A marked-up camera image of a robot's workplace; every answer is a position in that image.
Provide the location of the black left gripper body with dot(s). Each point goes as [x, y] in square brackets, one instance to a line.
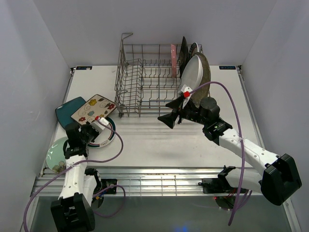
[89, 133]

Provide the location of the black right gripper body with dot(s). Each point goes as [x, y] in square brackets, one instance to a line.
[189, 112]

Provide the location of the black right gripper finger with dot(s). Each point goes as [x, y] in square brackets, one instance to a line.
[176, 103]
[169, 119]

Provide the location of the white plate teal red rim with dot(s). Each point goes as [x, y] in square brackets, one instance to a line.
[194, 48]
[105, 137]

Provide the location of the speckled beige blue round plate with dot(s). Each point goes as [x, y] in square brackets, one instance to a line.
[205, 90]

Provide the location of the beige square flower plate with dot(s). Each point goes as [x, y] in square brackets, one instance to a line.
[94, 109]

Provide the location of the teal square plate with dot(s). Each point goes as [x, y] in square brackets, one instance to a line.
[66, 110]

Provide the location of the white oval plate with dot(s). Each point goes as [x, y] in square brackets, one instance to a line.
[192, 74]

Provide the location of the grey wire dish rack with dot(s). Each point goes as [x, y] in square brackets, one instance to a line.
[144, 82]

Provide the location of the black square floral plate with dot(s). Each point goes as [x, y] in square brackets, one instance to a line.
[183, 55]

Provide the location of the pink polka dot plate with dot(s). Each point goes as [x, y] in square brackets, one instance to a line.
[173, 60]

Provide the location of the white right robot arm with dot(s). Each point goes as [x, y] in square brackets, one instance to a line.
[275, 177]

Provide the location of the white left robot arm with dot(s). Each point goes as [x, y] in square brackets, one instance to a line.
[72, 211]

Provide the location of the light green round plate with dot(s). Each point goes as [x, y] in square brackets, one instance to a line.
[55, 158]

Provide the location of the right blue label sticker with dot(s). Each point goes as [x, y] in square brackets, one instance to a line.
[227, 67]

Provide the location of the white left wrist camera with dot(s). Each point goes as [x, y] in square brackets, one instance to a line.
[100, 124]

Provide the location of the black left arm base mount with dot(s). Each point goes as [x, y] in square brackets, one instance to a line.
[109, 183]

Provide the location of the aluminium table frame rail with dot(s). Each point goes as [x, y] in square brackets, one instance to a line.
[150, 159]

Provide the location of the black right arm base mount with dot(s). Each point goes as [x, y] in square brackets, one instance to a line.
[213, 185]

